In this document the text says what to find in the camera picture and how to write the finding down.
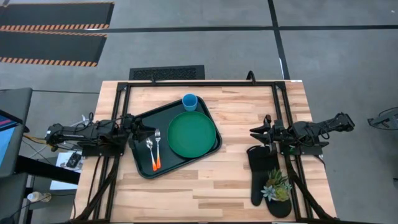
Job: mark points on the clear plastic bottle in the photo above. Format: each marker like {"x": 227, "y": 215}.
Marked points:
{"x": 37, "y": 196}

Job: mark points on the black hazard-striped floor mat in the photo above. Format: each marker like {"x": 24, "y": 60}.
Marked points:
{"x": 49, "y": 46}
{"x": 56, "y": 14}

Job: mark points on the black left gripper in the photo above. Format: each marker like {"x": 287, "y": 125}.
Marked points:
{"x": 133, "y": 128}

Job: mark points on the dark green plastic tray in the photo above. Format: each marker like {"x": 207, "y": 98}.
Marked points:
{"x": 164, "y": 158}

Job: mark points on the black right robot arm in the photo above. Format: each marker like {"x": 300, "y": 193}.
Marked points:
{"x": 314, "y": 132}

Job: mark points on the black oven mitt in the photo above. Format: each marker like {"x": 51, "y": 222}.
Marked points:
{"x": 260, "y": 174}

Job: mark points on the monitor with blue screen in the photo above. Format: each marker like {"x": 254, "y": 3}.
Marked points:
{"x": 6, "y": 140}

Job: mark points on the grey side desk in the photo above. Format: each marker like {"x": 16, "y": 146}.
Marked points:
{"x": 15, "y": 99}

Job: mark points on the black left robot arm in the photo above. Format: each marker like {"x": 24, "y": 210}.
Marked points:
{"x": 90, "y": 133}

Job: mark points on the green round plate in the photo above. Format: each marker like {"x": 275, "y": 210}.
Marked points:
{"x": 191, "y": 134}

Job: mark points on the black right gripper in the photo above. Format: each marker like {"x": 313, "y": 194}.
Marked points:
{"x": 276, "y": 133}

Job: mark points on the succulent plant black pot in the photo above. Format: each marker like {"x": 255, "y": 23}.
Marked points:
{"x": 277, "y": 189}

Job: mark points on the white paper sheet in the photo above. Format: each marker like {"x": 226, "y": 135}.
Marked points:
{"x": 62, "y": 183}

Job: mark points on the black handheld device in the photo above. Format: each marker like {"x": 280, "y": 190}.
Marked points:
{"x": 73, "y": 160}

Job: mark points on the black aluminium table frame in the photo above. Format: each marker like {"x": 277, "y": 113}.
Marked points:
{"x": 199, "y": 84}

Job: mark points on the blue plastic cup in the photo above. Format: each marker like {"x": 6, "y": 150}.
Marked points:
{"x": 189, "y": 102}

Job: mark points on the black floor vent grate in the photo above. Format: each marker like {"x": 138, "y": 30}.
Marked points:
{"x": 167, "y": 72}

